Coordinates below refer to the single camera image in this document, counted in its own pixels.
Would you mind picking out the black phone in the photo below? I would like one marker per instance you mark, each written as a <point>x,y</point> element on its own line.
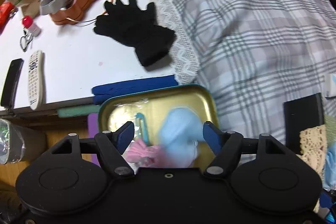
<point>11,82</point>

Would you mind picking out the blue foam strip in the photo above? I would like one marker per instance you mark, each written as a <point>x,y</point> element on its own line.
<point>102,93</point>

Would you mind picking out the red capped white bottle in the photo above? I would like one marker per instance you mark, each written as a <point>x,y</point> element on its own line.
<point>31,26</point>

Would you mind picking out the gold metal tin tray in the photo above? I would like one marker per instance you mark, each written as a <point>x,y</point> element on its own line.
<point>149,110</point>

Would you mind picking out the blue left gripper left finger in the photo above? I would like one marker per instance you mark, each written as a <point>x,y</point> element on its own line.
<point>124,136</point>

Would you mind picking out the grey plaid bedsheet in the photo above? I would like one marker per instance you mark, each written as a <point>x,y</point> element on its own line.
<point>255,55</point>

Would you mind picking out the light blue face mask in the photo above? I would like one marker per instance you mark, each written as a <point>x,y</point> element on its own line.
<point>179,136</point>

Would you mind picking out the green fuzzy cloth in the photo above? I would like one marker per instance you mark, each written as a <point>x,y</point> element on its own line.
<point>330,124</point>

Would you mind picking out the beige lace cloth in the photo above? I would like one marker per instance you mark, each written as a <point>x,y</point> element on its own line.
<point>313,146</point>

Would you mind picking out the black knitted glove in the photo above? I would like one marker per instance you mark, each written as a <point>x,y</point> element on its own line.
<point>136,28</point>

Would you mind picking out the white remote control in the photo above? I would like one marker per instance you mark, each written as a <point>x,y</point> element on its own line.
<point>35,80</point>

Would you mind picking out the black triangular case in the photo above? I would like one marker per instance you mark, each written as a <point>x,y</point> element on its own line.
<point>299,115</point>

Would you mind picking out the orange leather basket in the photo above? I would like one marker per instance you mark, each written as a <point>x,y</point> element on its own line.
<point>65,11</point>

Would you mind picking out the black frame eyeglasses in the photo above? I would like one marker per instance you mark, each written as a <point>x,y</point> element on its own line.
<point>25,39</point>

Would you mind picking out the pink knitted pouch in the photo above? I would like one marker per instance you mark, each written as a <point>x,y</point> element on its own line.
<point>139,153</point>

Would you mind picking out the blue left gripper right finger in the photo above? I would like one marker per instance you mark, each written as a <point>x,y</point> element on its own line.
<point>214,137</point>

